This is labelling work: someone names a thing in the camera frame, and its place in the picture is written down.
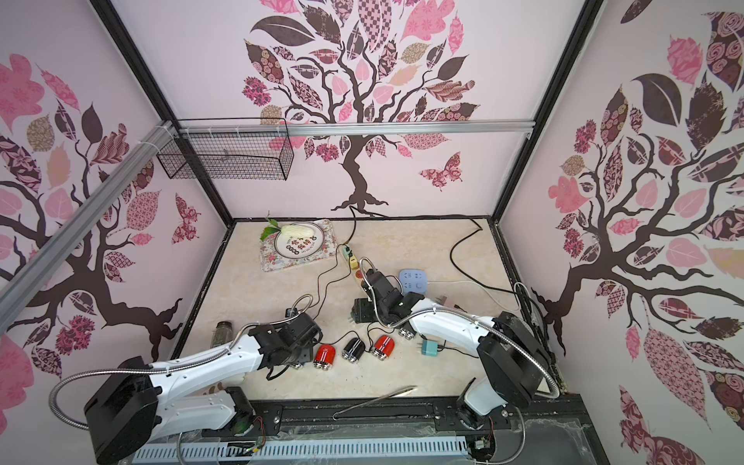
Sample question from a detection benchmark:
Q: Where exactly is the red shaver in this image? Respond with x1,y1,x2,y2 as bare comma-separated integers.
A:
313,344,336,371
372,335,395,360

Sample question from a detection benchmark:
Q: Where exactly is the black shaver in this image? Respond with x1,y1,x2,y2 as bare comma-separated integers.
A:
342,337,367,363

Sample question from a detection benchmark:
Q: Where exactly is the pink charger adapter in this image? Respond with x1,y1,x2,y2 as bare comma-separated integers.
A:
436,296,455,308

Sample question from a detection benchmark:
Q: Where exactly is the teal charger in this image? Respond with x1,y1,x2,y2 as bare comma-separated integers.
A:
420,339,440,357

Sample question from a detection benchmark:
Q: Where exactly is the blue shaver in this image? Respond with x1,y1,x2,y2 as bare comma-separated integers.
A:
398,329,417,340

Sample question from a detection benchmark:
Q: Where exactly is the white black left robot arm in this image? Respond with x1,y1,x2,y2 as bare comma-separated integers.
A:
48,309,323,464

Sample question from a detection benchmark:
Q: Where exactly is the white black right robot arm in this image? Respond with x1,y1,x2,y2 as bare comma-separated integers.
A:
360,258,561,430

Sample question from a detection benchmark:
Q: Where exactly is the light blue round socket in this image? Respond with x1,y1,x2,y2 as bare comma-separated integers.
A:
398,269,428,295

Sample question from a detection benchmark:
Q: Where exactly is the white power strip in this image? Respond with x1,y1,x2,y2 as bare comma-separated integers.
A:
340,244,363,288

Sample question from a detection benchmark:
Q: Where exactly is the glass spice jar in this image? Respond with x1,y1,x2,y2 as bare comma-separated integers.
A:
210,321,234,348

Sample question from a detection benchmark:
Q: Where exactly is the floral placemat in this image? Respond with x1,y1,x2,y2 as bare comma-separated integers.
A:
260,219,338,272

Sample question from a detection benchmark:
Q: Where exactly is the white patterned plate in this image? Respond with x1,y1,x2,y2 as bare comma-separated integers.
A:
271,223,326,260

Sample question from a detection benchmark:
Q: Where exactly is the white flower with leaves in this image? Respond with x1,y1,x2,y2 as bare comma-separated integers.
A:
260,217,315,241

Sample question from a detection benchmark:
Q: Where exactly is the black socket power cord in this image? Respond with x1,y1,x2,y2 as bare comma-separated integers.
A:
448,216,524,298

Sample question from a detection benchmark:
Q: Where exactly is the black power strip cord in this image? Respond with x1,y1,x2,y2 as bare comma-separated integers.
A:
346,204,389,246

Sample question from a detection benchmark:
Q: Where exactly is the white slotted cable duct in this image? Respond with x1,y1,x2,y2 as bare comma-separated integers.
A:
132,437,469,464

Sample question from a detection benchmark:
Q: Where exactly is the black wire basket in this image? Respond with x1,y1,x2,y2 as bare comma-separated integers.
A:
157,116,295,181

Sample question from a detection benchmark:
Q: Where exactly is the aluminium rail back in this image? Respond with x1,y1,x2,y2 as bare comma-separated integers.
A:
177,119,536,138

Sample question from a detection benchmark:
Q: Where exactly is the aluminium rail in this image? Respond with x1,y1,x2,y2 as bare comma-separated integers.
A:
1,121,176,333
177,119,536,138

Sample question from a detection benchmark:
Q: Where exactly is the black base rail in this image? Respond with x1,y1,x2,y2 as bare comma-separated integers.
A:
118,393,588,443

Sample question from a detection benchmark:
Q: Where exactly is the aluminium rail left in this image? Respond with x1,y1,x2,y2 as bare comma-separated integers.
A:
1,121,176,333

